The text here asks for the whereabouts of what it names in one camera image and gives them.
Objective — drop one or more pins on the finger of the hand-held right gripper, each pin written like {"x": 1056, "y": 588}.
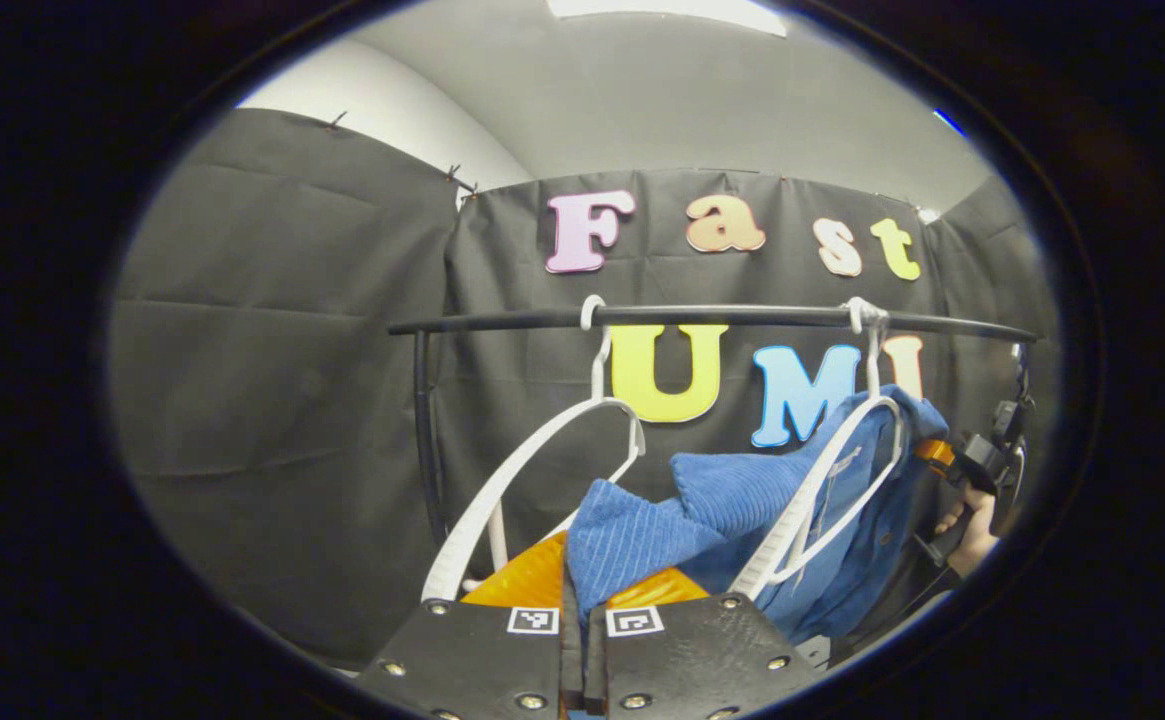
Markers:
{"x": 935, "y": 453}

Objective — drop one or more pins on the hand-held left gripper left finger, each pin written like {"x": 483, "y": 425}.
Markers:
{"x": 472, "y": 660}

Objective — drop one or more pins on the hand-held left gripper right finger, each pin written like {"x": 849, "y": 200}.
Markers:
{"x": 702, "y": 650}

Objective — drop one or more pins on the white plastic clothes hanger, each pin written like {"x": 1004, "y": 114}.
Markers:
{"x": 787, "y": 530}
{"x": 469, "y": 530}

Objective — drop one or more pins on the black metal clothes rack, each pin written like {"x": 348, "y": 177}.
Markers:
{"x": 722, "y": 315}

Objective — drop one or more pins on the ceiling light panel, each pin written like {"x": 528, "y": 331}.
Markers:
{"x": 672, "y": 10}

